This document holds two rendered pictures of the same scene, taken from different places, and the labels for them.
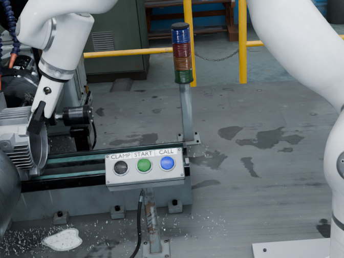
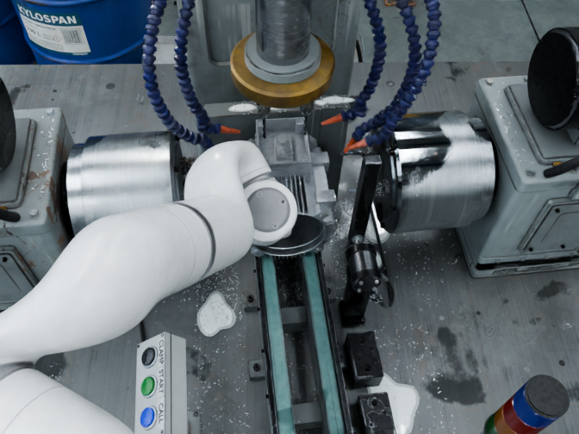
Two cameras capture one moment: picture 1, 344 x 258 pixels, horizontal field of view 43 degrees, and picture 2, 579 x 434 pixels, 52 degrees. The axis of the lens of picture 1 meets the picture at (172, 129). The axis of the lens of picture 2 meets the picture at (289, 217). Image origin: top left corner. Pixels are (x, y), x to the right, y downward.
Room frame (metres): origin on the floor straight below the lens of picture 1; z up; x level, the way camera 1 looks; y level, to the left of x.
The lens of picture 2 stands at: (0.97, -0.27, 2.01)
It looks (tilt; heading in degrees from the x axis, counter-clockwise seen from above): 55 degrees down; 82
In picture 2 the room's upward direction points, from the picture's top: 2 degrees clockwise
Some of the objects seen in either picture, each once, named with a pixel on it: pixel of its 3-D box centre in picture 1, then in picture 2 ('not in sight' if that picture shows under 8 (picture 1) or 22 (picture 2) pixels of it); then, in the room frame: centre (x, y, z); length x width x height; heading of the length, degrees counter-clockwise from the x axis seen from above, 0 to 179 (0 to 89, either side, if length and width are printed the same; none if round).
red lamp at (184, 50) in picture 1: (181, 47); (528, 412); (1.36, -0.06, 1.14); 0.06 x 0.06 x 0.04
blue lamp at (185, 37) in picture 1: (180, 34); (539, 401); (1.36, -0.06, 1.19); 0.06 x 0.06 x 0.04
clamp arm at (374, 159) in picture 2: (45, 84); (363, 204); (1.19, 0.35, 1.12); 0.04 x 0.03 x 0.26; 90
